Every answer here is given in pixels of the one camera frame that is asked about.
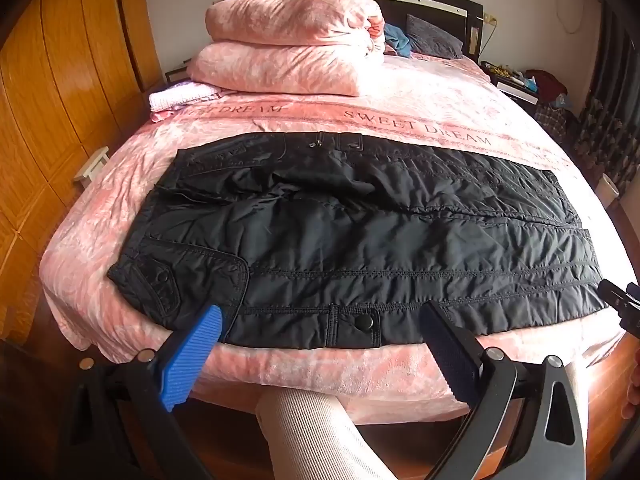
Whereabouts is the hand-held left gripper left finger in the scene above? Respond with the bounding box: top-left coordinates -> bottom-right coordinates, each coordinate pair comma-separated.
60,304 -> 224,480

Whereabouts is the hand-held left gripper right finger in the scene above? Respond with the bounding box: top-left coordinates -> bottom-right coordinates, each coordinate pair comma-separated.
419,302 -> 587,480

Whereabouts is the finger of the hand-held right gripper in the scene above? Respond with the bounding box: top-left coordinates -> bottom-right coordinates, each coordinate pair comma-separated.
598,280 -> 632,317

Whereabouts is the black quilted jacket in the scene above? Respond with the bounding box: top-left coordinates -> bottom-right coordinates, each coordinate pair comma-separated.
107,131 -> 609,350

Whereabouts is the person's leg in white pants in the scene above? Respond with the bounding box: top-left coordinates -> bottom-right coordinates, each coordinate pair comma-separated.
255,387 -> 402,480

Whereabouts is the person's right hand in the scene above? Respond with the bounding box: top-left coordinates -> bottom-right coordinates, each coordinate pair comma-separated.
625,360 -> 640,422

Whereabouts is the plaid cloth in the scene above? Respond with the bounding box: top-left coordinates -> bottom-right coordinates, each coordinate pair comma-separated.
535,102 -> 581,147

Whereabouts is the dark patterned curtain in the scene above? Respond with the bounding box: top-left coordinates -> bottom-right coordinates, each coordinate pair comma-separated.
572,0 -> 640,192

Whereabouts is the dark red clothing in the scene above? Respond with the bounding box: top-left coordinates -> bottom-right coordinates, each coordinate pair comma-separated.
525,69 -> 569,107

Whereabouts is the small white stool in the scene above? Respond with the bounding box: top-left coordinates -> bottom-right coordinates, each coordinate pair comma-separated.
74,146 -> 110,182

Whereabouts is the dark nightstand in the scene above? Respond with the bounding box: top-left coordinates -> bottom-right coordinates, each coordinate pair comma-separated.
480,60 -> 542,107

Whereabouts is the bed with pink sheet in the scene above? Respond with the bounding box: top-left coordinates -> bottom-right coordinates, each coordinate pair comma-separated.
39,54 -> 632,422

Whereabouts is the folded white pink cloth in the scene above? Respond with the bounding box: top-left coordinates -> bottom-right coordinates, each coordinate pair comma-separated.
149,81 -> 224,124

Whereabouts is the grey pillow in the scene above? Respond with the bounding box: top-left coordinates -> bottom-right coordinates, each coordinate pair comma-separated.
405,14 -> 464,59

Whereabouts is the wooden wardrobe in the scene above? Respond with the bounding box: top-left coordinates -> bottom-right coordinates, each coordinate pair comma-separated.
0,0 -> 164,342

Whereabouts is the blue clothing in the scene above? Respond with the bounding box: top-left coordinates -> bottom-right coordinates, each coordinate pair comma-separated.
382,24 -> 412,58

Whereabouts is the folded pink quilt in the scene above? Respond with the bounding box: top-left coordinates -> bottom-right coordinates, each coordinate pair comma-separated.
187,0 -> 386,97

